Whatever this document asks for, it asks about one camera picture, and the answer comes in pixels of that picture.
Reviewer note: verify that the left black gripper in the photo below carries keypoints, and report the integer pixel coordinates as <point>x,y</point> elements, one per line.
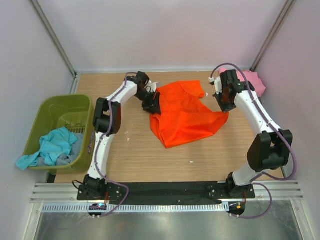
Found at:
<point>153,106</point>

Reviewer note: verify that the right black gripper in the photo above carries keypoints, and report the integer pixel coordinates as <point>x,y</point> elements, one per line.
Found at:
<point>224,108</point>

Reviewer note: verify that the orange t shirt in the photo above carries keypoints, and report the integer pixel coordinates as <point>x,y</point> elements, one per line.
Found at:
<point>184,118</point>

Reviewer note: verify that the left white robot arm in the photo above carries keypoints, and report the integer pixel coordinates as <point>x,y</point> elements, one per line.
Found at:
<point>107,121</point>

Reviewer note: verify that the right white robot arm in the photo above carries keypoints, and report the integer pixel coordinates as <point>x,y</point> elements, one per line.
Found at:
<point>270,149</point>

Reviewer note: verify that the pink folded t shirt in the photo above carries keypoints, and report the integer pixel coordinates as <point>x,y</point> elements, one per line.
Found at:
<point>252,77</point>

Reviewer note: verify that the green plastic laundry basket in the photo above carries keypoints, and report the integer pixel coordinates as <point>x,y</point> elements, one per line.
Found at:
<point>75,112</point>

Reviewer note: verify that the teal t shirt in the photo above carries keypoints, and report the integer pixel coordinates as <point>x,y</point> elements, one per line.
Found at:
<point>26,161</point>

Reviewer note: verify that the grey t shirt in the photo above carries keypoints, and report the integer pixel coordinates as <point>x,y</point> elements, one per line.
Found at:
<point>57,151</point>

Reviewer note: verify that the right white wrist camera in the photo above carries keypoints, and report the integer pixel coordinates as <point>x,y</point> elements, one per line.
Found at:
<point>217,83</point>

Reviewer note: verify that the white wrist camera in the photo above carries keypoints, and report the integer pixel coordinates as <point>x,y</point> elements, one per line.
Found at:
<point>217,83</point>
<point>151,87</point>

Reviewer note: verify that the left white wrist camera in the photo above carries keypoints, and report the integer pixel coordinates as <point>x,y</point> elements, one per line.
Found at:
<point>151,87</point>

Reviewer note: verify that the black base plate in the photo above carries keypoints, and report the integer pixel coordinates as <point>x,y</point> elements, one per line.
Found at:
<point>164,193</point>

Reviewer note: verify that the right aluminium corner post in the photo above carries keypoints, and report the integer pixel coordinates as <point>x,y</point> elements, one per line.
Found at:
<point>279,21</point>

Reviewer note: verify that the aluminium corner post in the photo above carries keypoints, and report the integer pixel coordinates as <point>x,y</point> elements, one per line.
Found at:
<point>54,38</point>
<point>279,21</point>

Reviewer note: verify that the aluminium rail frame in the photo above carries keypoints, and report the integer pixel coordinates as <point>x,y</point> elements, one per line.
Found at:
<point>264,190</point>

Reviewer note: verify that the white slotted cable duct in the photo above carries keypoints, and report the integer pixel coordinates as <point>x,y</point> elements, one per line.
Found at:
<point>102,208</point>

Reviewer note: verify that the left aluminium corner post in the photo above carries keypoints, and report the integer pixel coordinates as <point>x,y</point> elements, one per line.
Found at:
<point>54,38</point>

